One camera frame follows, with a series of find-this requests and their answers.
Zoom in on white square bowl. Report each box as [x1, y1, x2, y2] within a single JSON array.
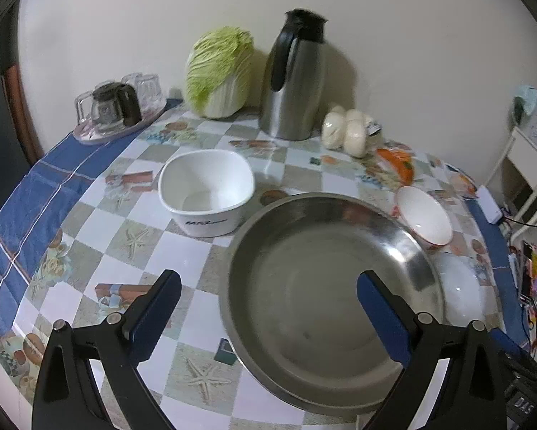
[[158, 149, 256, 237]]

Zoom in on stainless steel thermos jug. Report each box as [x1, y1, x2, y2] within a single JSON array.
[[258, 9, 328, 140]]

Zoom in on pale serving tray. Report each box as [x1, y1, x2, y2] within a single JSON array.
[[73, 99, 169, 145]]

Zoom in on white bowl with red rim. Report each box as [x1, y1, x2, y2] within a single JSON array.
[[393, 186, 454, 252]]

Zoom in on white power strip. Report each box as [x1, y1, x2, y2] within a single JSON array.
[[475, 187, 503, 224]]

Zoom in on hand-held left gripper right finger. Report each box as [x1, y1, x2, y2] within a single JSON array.
[[356, 271, 507, 430]]

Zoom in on teal cloth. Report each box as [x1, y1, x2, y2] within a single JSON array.
[[512, 84, 537, 125]]

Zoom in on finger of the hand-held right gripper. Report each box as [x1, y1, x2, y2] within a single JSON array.
[[497, 352, 537, 430]]

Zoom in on checkered printed tablecloth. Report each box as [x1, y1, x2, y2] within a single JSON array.
[[0, 99, 534, 430]]

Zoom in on glass teapot with black handle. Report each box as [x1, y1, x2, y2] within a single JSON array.
[[91, 81, 143, 133]]

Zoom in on black cable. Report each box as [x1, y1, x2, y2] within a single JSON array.
[[500, 211, 537, 230]]

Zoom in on white metal rack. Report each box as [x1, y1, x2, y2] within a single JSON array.
[[483, 97, 537, 236]]

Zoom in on stainless steel basin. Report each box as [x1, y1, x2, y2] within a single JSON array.
[[218, 192, 445, 413]]

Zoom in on orange snack packet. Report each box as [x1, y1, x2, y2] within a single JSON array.
[[376, 143, 415, 185]]

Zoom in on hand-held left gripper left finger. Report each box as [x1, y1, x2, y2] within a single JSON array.
[[32, 269, 182, 430]]

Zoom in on napa cabbage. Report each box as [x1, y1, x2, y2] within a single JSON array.
[[185, 26, 255, 119]]

